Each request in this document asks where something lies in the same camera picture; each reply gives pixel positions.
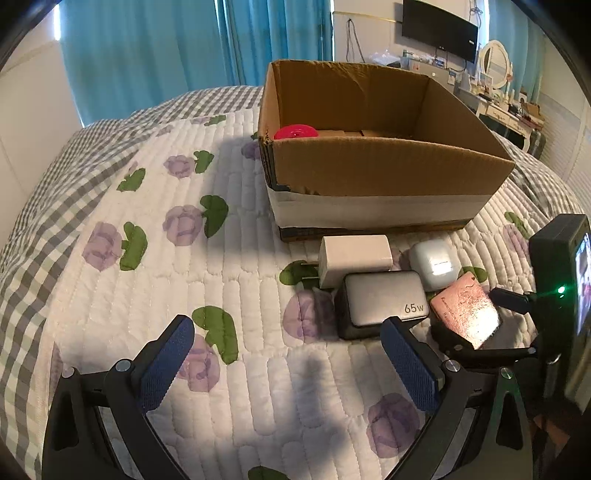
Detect black hanging cables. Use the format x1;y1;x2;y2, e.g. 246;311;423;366
346;17;365;63

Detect grey gingham bed sheet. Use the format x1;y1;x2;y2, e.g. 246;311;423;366
0;85;588;464

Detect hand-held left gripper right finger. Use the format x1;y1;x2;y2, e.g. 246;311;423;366
379;316;533;480

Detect blue curtain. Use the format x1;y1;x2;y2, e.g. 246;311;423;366
60;0;228;126
225;0;334;89

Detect grey charger block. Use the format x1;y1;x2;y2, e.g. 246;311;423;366
333;270;431;342

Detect grey suitcase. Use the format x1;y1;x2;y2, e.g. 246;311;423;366
525;128;547;158

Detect white charger block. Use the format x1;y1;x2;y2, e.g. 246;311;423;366
318;234;393;289

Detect red round plastic item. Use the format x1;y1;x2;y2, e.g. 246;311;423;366
273;124;320;141

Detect white oval vanity mirror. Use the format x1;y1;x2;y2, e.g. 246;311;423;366
478;39;514;89

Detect white earbuds case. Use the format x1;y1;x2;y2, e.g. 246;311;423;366
410;240;459;293

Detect brown cardboard box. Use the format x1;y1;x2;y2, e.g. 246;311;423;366
257;59;516;243

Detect white floral quilt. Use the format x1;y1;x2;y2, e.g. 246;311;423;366
44;108;571;480

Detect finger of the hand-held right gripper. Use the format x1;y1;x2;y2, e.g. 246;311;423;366
431;323;541;368
489;287;539;315

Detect black wall television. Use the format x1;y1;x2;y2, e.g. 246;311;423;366
401;0;479;64

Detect white dressing table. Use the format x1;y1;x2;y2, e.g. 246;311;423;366
468;85;546;149

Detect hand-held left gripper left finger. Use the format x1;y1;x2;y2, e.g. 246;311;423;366
41;315;195;480

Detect pink rectangular power bank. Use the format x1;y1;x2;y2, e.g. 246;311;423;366
429;271;502;350

